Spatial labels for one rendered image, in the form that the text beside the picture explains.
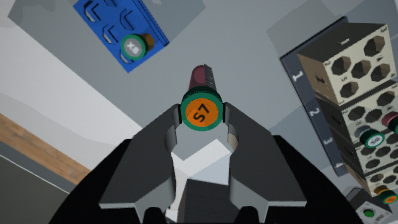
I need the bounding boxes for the white bucket adapter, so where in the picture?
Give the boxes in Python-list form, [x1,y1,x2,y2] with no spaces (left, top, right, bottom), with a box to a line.
[314,80,398,144]
[329,125,398,174]
[296,22,397,106]

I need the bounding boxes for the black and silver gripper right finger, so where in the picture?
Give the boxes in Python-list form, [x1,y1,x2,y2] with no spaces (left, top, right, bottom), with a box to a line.
[223,102,364,224]

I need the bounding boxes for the green-capped tube with white 50 cap dot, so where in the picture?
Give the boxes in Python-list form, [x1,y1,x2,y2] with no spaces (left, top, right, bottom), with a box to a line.
[354,125,385,148]

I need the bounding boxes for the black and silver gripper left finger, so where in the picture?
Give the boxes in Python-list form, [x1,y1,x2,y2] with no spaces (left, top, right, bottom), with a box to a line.
[49,104,182,224]

